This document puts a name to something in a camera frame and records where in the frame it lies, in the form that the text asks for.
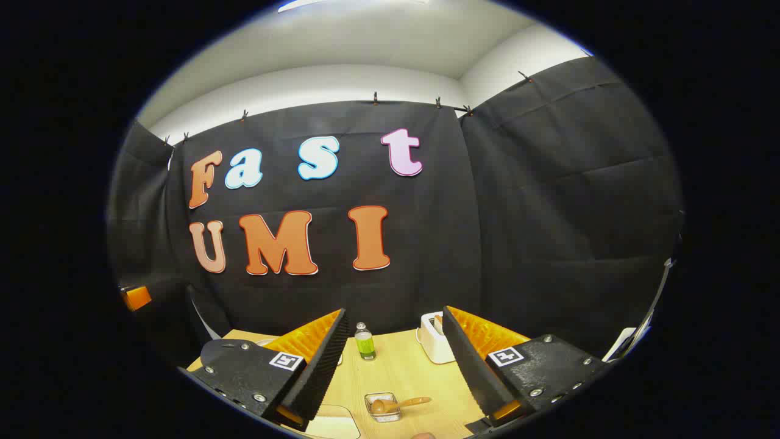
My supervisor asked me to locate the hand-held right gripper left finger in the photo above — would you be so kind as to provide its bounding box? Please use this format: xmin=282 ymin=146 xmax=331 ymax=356
xmin=182 ymin=308 xmax=352 ymax=432

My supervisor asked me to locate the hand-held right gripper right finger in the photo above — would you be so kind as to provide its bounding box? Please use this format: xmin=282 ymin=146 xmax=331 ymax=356
xmin=441 ymin=305 xmax=611 ymax=432

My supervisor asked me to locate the clear container of white rice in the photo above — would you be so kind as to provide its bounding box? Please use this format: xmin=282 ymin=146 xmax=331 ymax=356
xmin=303 ymin=404 xmax=361 ymax=439

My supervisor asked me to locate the clear chopstick holder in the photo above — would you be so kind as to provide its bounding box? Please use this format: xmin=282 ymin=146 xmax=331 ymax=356
xmin=364 ymin=392 xmax=402 ymax=423

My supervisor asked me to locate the wooden spoon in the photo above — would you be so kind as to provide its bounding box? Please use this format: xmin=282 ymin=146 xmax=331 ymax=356
xmin=370 ymin=396 xmax=432 ymax=416

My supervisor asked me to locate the white toaster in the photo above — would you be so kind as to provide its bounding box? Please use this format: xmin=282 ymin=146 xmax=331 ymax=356
xmin=419 ymin=312 xmax=456 ymax=365

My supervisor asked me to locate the green drink bottle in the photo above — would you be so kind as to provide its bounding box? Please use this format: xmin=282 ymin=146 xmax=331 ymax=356
xmin=355 ymin=322 xmax=377 ymax=361

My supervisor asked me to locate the white object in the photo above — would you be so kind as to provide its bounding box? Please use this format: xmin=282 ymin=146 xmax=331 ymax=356
xmin=602 ymin=310 xmax=654 ymax=363

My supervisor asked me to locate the black backdrop cloth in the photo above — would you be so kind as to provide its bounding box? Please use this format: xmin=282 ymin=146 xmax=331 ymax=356
xmin=107 ymin=56 xmax=684 ymax=366

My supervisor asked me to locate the row of black cloth clips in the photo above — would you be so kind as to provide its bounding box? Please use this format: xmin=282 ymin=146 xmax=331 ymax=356
xmin=165 ymin=72 xmax=534 ymax=147

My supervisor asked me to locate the ceiling light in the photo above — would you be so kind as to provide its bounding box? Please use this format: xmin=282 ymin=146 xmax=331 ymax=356
xmin=277 ymin=0 xmax=427 ymax=13

